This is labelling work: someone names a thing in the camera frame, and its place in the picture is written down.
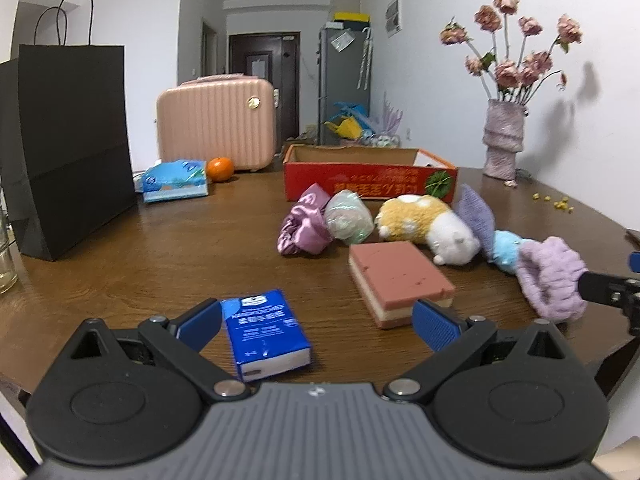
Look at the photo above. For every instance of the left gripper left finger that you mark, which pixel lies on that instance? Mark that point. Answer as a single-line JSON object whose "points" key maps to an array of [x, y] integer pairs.
{"points": [[176, 345]]}

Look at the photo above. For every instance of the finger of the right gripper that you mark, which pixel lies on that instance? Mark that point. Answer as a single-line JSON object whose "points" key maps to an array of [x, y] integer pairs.
{"points": [[634, 262], [615, 292]]}

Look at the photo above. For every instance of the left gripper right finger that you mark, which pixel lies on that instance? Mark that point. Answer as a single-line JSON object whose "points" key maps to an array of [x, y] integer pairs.
{"points": [[456, 345]]}

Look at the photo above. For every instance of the lilac fluffy headband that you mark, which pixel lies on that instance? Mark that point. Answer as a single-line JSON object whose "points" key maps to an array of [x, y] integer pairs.
{"points": [[548, 273]]}

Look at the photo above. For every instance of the blue handkerchief tissue packet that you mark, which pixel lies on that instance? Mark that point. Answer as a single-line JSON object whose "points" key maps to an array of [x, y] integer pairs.
{"points": [[265, 337]]}

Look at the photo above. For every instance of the pink layered sponge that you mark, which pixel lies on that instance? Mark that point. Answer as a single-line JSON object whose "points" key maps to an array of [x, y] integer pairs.
{"points": [[392, 276]]}

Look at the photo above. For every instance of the yellow white plush cat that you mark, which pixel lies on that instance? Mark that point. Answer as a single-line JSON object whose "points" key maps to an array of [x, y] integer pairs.
{"points": [[427, 220]]}

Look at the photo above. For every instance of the light blue plush toy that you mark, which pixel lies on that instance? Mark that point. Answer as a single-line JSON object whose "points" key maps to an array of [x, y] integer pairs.
{"points": [[507, 250]]}

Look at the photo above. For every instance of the purple knitted pouch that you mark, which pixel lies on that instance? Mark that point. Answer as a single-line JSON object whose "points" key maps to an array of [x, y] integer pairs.
{"points": [[477, 215]]}

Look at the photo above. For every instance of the pale green mesh ball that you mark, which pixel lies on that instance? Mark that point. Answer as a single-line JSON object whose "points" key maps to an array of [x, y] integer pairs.
{"points": [[348, 219]]}

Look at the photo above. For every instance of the pink satin scrunchie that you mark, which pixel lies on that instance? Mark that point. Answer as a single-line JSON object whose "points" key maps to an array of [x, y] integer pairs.
{"points": [[304, 230]]}

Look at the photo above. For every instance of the scattered yellow corn kernels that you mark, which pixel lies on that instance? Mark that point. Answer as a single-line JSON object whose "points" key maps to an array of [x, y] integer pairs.
{"points": [[558, 203]]}

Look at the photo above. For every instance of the blue tissue pack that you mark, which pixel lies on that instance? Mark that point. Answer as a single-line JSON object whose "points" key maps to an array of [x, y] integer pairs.
{"points": [[177, 180]]}

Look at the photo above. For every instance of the orange tangerine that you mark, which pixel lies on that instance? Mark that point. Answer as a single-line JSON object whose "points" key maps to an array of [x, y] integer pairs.
{"points": [[219, 169]]}

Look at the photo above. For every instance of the purple textured vase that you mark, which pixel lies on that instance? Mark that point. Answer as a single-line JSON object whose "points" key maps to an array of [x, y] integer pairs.
{"points": [[504, 138]]}

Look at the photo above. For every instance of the red cardboard box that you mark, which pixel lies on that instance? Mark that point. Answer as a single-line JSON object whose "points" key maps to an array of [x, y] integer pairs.
{"points": [[372, 173]]}

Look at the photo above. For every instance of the glass jar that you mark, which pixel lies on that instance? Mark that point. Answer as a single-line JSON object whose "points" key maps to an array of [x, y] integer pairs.
{"points": [[8, 272]]}

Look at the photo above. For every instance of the black paper shopping bag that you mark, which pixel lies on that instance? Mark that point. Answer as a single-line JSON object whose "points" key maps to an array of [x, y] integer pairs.
{"points": [[65, 159]]}

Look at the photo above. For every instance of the dried pink roses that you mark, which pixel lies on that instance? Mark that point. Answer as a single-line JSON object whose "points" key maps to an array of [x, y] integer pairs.
{"points": [[508, 70]]}

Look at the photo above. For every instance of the pink ribbed suitcase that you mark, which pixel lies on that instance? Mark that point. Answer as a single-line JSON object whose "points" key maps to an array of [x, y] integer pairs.
{"points": [[209, 117]]}

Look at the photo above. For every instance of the yellow blue umbrella pile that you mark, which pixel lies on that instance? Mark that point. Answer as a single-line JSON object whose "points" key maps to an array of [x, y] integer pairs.
{"points": [[351, 122]]}

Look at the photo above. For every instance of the dark brown door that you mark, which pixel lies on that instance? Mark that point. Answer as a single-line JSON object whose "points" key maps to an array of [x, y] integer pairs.
{"points": [[272, 60]]}

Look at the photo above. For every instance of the grey refrigerator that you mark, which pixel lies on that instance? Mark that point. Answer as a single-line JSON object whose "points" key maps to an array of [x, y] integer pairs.
{"points": [[341, 84]]}

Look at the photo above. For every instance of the yellow box on fridge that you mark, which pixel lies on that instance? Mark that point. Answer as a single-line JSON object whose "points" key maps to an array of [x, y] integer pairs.
{"points": [[352, 20]]}

